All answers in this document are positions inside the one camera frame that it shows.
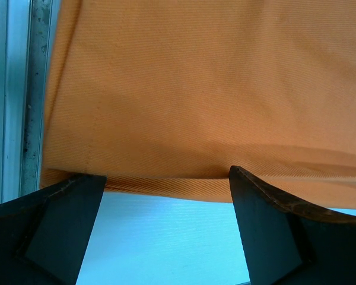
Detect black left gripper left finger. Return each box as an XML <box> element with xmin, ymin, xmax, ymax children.
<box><xmin>0</xmin><ymin>175</ymin><xmax>106</xmax><ymax>284</ymax></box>

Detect orange trousers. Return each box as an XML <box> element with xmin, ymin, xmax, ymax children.
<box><xmin>40</xmin><ymin>1</ymin><xmax>356</xmax><ymax>208</ymax></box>

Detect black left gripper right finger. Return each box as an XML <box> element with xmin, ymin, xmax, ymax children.
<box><xmin>229</xmin><ymin>166</ymin><xmax>356</xmax><ymax>284</ymax></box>

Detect aluminium frame rail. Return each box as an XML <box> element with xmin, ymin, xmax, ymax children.
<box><xmin>1</xmin><ymin>0</ymin><xmax>61</xmax><ymax>202</ymax></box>

